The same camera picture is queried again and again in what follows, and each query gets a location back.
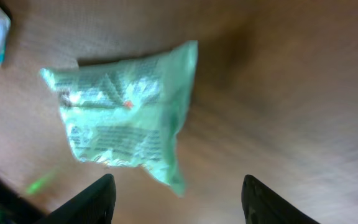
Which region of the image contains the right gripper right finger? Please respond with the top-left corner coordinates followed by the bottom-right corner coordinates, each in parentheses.
top-left (241, 174), bottom-right (319, 224)

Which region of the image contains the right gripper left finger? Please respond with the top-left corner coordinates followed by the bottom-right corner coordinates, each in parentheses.
top-left (35, 174), bottom-right (116, 224)

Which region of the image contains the teal wet wipes pack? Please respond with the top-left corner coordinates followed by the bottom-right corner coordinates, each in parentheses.
top-left (40, 40), bottom-right (198, 196)

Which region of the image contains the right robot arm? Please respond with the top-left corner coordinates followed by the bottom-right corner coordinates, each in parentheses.
top-left (0, 174), bottom-right (315, 224)

